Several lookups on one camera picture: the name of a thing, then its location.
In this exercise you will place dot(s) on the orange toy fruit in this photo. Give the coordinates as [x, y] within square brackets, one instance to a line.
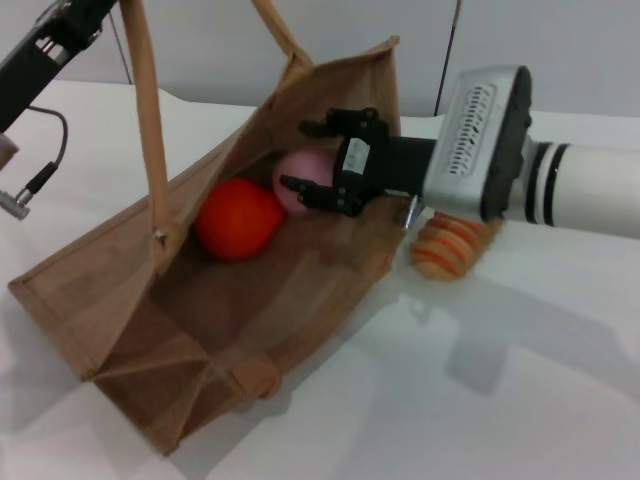
[235, 220]

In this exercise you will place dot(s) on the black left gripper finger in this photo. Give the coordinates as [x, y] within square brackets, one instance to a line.
[87, 12]

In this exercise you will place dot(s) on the pink toy peach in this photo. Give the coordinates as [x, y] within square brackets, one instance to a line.
[305, 167]

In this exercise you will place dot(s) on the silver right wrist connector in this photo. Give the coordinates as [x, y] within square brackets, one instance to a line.
[412, 212]

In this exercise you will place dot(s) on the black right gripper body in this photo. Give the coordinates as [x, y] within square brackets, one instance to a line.
[390, 165]

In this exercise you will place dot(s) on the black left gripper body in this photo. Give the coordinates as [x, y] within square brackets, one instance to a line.
[25, 75]

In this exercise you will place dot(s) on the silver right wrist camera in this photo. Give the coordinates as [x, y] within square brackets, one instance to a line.
[475, 140]

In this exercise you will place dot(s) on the brown jute handbag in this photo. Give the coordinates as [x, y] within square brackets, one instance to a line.
[175, 325]

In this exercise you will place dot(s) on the striped toy bread loaf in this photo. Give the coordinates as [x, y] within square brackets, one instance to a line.
[445, 250]

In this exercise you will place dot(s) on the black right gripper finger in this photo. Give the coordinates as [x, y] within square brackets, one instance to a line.
[325, 197]
[355, 122]

